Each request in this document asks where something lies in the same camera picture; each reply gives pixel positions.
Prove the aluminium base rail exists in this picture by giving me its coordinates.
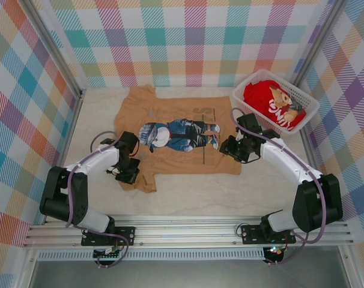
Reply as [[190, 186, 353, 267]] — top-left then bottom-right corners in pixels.
[[22, 212, 356, 248]]

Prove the grey metal panel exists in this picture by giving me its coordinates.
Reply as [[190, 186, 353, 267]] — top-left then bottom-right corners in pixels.
[[28, 247, 351, 288]]

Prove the black right controller board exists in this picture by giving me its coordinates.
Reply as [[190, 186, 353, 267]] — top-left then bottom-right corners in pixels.
[[264, 245, 285, 262]]

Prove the aluminium side rail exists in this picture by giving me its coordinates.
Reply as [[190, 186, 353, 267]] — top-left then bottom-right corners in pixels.
[[299, 128, 333, 221], [43, 89, 85, 223]]

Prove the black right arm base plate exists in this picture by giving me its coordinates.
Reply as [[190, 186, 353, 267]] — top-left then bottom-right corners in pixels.
[[240, 223, 297, 245]]

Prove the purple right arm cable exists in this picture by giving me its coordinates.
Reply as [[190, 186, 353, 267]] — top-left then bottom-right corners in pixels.
[[229, 107, 326, 265]]

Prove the red printed t-shirt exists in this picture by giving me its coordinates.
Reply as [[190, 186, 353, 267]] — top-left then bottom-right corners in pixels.
[[243, 79, 307, 133]]

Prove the aluminium frame post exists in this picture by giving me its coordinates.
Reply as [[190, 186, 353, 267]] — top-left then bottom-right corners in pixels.
[[293, 0, 347, 88], [19, 0, 86, 100]]

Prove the black left controller board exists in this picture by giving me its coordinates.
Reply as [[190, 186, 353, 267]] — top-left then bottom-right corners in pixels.
[[93, 247, 123, 259]]

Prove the white plastic basket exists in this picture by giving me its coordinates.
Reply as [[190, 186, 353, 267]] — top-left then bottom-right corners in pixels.
[[232, 68, 320, 139]]

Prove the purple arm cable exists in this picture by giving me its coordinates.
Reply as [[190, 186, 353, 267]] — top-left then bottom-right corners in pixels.
[[229, 107, 326, 265], [61, 130, 130, 268]]

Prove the tan printed t-shirt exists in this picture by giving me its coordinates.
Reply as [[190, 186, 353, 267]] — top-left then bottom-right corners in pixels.
[[114, 85, 242, 193]]

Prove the black controller board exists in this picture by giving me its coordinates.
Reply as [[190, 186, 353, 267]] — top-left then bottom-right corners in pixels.
[[264, 245, 285, 262], [93, 247, 123, 259]]

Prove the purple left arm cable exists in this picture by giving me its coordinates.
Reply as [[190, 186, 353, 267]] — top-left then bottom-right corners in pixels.
[[61, 130, 130, 268]]

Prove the white slotted cable duct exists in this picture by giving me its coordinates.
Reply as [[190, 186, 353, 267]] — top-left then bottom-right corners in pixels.
[[37, 247, 265, 261]]

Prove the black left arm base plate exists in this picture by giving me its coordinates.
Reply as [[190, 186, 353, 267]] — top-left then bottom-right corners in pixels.
[[80, 225, 137, 247]]

